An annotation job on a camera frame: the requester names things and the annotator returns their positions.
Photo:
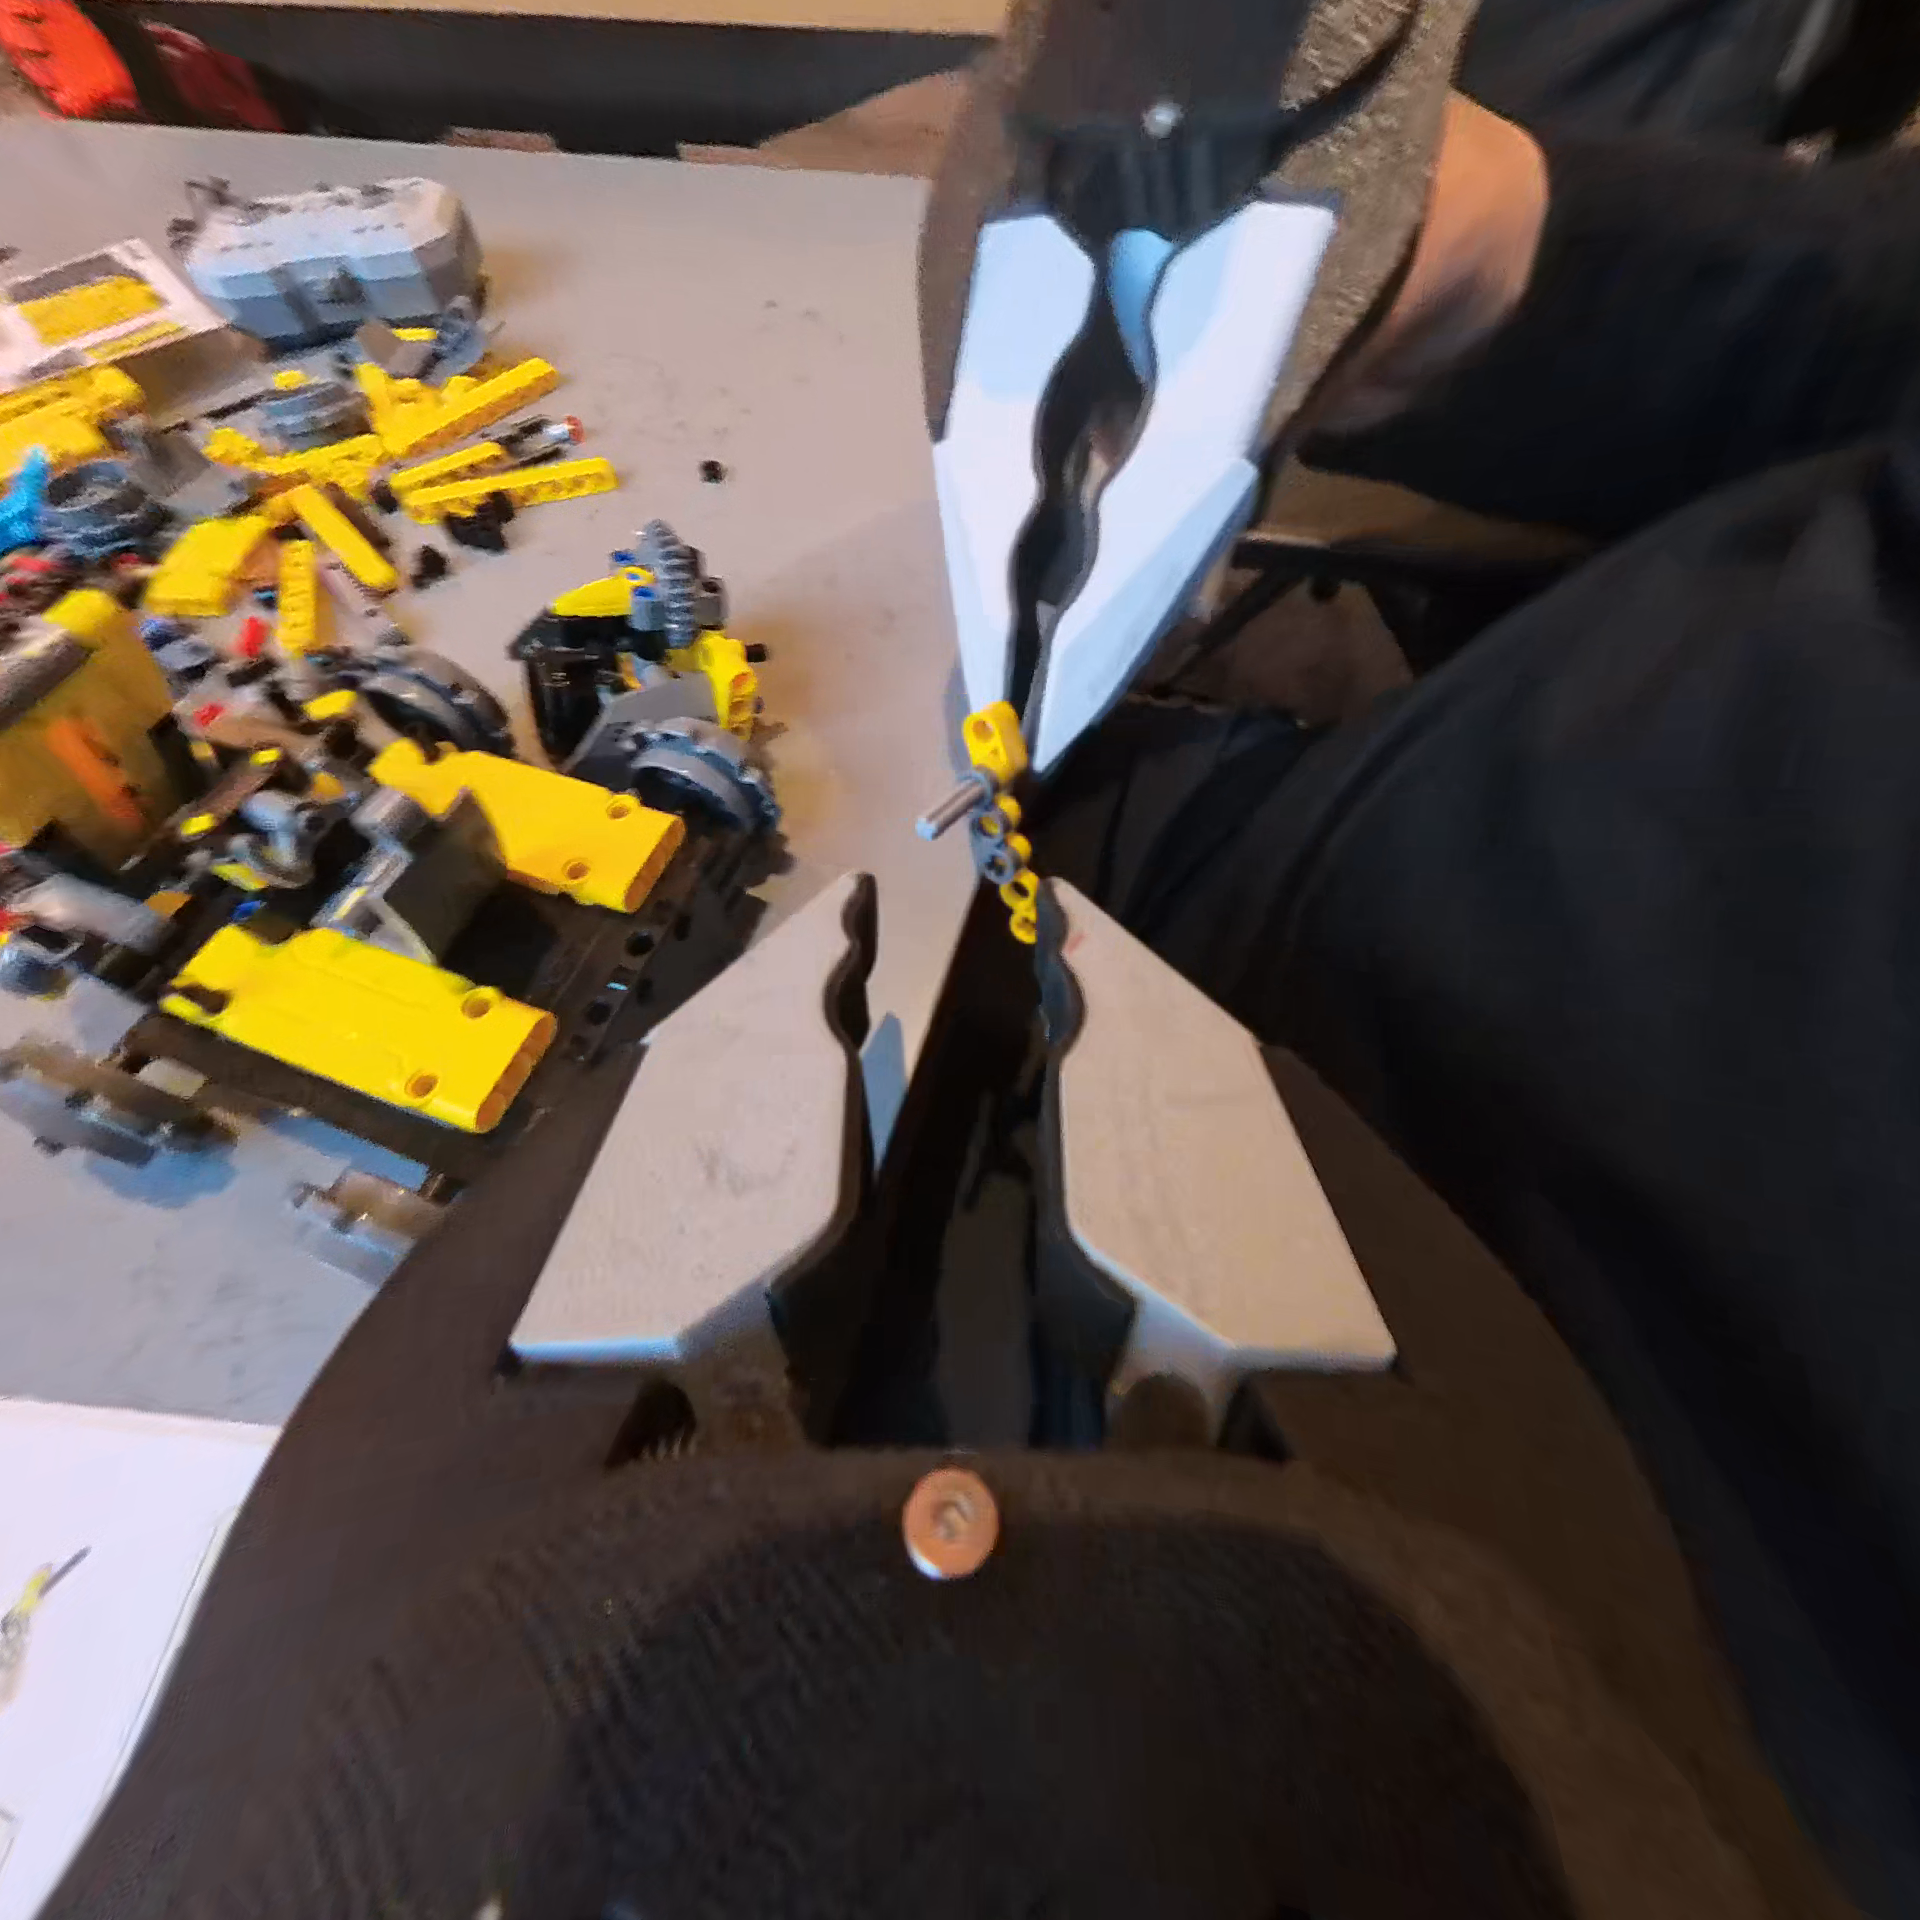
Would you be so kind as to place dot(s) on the grey table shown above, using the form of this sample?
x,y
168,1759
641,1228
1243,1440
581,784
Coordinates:
x,y
600,76

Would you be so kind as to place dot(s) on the person's right hand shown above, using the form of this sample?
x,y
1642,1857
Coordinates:
x,y
1464,241

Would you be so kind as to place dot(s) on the yellow thin toy beam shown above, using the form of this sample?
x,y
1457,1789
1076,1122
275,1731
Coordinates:
x,y
1025,902

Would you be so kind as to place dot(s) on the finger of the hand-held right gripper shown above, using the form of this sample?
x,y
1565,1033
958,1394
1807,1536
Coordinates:
x,y
1216,389
990,421

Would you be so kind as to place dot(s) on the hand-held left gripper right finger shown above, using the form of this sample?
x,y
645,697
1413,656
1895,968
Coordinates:
x,y
1200,1185

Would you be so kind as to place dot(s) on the instruction booklet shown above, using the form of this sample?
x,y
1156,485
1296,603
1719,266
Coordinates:
x,y
90,1649

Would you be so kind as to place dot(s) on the grey toy axle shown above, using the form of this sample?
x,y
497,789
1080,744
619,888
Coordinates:
x,y
953,812

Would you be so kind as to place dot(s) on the person's dark clothing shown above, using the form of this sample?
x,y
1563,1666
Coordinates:
x,y
1577,1049

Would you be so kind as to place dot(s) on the yellow toy connector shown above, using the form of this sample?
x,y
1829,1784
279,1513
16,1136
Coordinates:
x,y
994,738

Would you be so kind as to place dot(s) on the person's right forearm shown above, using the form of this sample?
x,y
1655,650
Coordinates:
x,y
1728,300

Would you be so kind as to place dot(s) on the orange black patterned object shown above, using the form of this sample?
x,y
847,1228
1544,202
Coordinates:
x,y
90,61

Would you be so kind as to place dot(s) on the black office chair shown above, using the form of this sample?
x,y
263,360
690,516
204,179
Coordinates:
x,y
1426,572

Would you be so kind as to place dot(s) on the toy wheel gear subassembly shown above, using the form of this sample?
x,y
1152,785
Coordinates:
x,y
600,660

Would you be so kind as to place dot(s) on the pile of loose toy pieces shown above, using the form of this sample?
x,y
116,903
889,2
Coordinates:
x,y
452,435

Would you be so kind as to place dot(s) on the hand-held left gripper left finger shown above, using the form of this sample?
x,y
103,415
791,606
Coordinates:
x,y
720,1170

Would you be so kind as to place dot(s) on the clear sticker sheet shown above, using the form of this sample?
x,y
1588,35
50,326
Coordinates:
x,y
90,309

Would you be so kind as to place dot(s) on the blue toy panel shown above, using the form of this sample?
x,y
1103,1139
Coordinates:
x,y
19,502

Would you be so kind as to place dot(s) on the grey toy battery box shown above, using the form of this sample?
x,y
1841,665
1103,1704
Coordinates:
x,y
332,256

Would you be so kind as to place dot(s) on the yellow toy vehicle model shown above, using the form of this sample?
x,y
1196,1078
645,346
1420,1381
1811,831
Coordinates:
x,y
374,1006

